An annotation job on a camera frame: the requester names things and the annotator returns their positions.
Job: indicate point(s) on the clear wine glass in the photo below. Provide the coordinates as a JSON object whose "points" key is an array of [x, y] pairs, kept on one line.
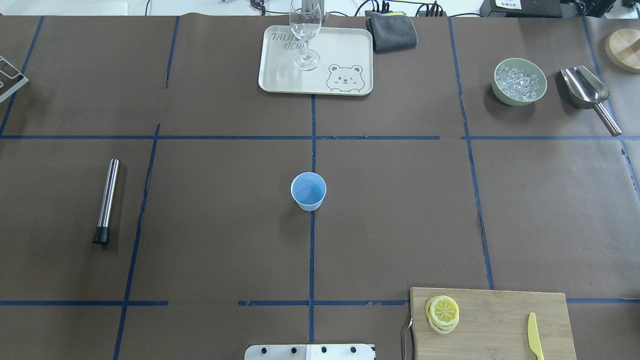
{"points": [[305, 20]]}

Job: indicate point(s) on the white wire cup rack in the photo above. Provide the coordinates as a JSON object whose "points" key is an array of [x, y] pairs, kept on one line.
{"points": [[11, 79]]}

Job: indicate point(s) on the bamboo cutting board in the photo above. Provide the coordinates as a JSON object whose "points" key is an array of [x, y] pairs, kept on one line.
{"points": [[493, 325]]}

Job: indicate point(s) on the steel ice scoop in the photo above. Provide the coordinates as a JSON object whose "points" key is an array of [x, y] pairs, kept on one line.
{"points": [[586, 91]]}

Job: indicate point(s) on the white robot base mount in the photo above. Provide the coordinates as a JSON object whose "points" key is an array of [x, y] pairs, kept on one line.
{"points": [[335, 351]]}

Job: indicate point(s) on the cream bear serving tray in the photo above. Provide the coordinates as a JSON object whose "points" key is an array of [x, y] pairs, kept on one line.
{"points": [[345, 62]]}

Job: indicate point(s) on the green bowl of ice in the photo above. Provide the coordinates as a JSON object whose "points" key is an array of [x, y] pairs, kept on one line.
{"points": [[518, 82]]}

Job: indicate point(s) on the yellow plastic knife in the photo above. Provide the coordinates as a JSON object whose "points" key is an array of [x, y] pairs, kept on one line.
{"points": [[533, 336]]}

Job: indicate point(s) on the steel muddler black tip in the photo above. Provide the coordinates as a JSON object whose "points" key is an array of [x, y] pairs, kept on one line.
{"points": [[102, 231]]}

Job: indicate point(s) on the lemon slice stack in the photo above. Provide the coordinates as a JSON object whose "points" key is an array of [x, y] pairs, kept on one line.
{"points": [[434, 326]]}

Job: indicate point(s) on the wooden mug tree stand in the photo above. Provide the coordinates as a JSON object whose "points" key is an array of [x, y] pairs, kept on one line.
{"points": [[623, 49]]}

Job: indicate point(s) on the grey folded cloth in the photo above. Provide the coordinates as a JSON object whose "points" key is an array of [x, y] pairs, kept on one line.
{"points": [[391, 32]]}

